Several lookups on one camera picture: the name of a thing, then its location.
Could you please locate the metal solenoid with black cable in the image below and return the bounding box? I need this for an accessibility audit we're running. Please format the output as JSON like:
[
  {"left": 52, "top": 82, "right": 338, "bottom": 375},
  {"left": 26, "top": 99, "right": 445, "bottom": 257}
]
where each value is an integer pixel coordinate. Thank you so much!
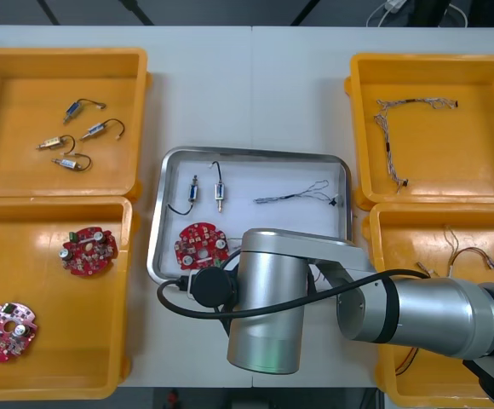
[
  {"left": 79, "top": 118, "right": 126, "bottom": 142},
  {"left": 50, "top": 152, "right": 93, "bottom": 172},
  {"left": 62, "top": 97, "right": 106, "bottom": 124},
  {"left": 208, "top": 160, "right": 227, "bottom": 213},
  {"left": 168, "top": 174, "right": 201, "bottom": 216},
  {"left": 36, "top": 134, "right": 77, "bottom": 155}
]

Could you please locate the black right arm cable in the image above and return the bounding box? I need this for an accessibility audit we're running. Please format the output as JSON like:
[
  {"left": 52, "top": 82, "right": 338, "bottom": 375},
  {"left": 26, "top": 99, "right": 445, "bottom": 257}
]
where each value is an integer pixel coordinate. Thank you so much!
[{"left": 156, "top": 268, "right": 434, "bottom": 320}]

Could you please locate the yellow-orange plastic bin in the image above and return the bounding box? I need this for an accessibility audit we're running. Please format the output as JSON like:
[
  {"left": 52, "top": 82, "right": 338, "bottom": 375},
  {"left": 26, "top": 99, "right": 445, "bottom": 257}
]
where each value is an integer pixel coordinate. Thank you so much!
[
  {"left": 343, "top": 52, "right": 494, "bottom": 212},
  {"left": 0, "top": 195, "right": 141, "bottom": 401},
  {"left": 0, "top": 45, "right": 152, "bottom": 201},
  {"left": 361, "top": 202, "right": 494, "bottom": 408}
]

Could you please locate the red black wire harness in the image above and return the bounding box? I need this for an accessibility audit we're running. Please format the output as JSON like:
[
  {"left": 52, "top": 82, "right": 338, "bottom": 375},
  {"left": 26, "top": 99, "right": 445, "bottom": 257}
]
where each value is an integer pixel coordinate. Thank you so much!
[
  {"left": 442, "top": 224, "right": 494, "bottom": 276},
  {"left": 394, "top": 260, "right": 438, "bottom": 376}
]

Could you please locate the steel tray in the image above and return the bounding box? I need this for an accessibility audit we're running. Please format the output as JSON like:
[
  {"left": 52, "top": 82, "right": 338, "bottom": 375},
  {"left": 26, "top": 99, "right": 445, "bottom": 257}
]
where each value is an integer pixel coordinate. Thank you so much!
[{"left": 146, "top": 146, "right": 354, "bottom": 286}]

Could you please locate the round red circuit board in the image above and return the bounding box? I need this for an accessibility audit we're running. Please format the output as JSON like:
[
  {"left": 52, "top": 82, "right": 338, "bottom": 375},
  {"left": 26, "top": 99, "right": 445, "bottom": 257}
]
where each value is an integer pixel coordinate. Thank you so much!
[
  {"left": 174, "top": 221, "right": 231, "bottom": 272},
  {"left": 59, "top": 225, "right": 118, "bottom": 278},
  {"left": 0, "top": 301, "right": 39, "bottom": 363}
]

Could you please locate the white power cable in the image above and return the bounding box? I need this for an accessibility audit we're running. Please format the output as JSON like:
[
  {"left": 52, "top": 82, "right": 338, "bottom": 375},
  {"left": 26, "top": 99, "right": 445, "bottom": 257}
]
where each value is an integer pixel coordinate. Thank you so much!
[{"left": 365, "top": 0, "right": 469, "bottom": 29}]

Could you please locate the blue-white twisted wire harness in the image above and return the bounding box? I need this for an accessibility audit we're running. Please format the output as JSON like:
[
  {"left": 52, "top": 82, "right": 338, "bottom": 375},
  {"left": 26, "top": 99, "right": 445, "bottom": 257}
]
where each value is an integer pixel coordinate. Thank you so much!
[
  {"left": 373, "top": 96, "right": 461, "bottom": 195},
  {"left": 253, "top": 179, "right": 342, "bottom": 210}
]

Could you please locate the black stand leg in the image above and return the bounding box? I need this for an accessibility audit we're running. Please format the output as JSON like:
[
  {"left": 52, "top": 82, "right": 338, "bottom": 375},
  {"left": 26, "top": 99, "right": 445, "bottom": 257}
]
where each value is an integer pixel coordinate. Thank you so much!
[
  {"left": 118, "top": 0, "right": 154, "bottom": 26},
  {"left": 37, "top": 0, "right": 60, "bottom": 25},
  {"left": 291, "top": 0, "right": 321, "bottom": 26}
]

